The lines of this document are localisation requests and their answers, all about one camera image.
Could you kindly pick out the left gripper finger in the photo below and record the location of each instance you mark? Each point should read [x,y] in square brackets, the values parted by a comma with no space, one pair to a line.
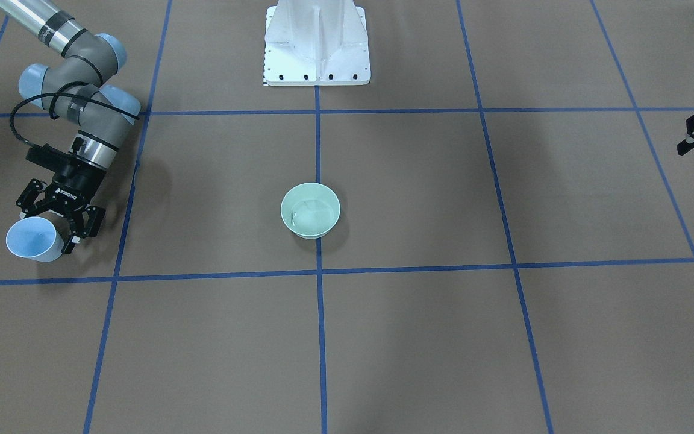
[685,146]

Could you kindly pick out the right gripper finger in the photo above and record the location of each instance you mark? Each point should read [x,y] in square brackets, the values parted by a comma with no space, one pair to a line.
[27,202]
[83,223]

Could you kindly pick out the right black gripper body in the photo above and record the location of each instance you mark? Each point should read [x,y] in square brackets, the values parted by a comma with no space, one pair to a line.
[73,187]

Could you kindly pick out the light blue plastic cup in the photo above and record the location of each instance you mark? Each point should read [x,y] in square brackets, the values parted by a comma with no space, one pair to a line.
[35,238]

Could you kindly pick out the green ceramic bowl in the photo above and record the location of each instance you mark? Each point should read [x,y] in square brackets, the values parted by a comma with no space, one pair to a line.
[310,210]

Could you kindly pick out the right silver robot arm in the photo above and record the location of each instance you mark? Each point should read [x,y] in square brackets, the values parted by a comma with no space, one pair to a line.
[77,90]

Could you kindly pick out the brown paper table cover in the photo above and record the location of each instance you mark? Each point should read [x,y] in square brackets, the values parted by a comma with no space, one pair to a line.
[514,253]

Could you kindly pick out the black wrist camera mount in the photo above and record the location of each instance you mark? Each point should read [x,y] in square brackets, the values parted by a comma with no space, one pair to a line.
[63,166]

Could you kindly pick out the white pedestal column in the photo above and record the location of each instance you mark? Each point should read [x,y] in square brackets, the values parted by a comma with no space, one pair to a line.
[316,43]

